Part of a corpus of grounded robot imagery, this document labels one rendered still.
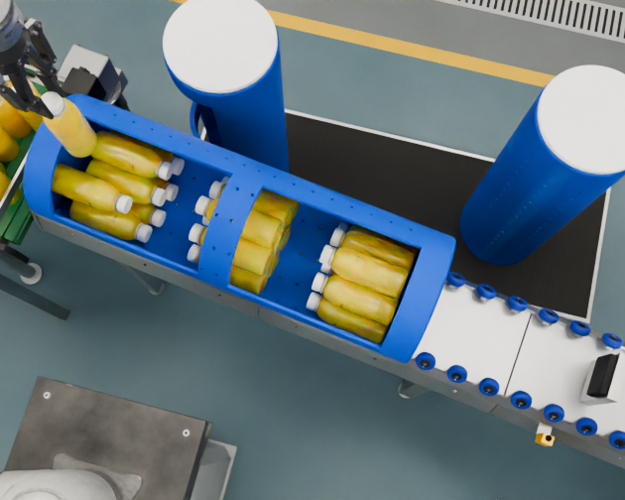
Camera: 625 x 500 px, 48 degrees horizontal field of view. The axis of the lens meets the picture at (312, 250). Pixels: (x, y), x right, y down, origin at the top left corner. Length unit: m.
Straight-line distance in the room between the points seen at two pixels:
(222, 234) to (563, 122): 0.85
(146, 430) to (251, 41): 0.93
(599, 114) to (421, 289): 0.69
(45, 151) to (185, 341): 1.25
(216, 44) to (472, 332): 0.92
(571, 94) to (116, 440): 1.28
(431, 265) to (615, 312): 1.52
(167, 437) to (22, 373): 1.34
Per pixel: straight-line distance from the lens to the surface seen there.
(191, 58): 1.77
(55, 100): 1.34
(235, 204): 1.40
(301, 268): 1.64
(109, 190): 1.58
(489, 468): 2.63
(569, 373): 1.73
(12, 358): 2.78
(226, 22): 1.81
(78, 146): 1.43
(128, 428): 1.50
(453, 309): 1.68
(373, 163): 2.60
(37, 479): 1.29
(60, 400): 1.54
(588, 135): 1.78
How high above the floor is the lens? 2.55
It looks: 75 degrees down
